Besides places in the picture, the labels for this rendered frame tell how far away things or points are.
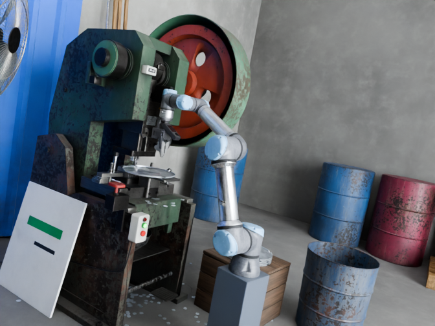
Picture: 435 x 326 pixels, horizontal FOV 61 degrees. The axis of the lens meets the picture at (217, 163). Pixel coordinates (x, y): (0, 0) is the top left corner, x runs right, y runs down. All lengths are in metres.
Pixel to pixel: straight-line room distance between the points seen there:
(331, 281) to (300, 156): 3.08
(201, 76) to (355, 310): 1.64
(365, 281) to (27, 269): 1.86
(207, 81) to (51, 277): 1.41
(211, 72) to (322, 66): 3.02
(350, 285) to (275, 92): 3.57
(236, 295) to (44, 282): 1.03
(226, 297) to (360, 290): 0.82
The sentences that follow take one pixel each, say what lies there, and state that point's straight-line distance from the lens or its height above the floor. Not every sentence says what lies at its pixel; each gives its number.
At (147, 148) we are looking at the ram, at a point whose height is 0.91.
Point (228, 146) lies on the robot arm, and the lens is 1.64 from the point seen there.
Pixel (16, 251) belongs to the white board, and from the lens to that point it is 2.43.
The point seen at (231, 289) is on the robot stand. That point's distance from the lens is 1.79.
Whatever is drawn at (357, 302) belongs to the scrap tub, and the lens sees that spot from 2.32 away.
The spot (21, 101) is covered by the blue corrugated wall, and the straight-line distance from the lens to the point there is 2.98.
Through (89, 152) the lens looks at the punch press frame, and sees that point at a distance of 2.17.
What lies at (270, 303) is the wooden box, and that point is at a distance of 2.35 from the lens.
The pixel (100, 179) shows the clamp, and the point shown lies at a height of 0.73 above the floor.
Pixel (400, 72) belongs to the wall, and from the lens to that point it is 4.99.
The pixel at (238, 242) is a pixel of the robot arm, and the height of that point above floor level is 0.63.
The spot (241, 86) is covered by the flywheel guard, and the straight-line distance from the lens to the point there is 2.20.
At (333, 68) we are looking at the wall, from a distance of 5.15.
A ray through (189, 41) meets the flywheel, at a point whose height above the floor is 1.59.
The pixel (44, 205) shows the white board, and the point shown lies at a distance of 2.28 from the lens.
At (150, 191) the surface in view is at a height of 0.69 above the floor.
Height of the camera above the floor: 1.13
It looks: 6 degrees down
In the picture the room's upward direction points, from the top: 10 degrees clockwise
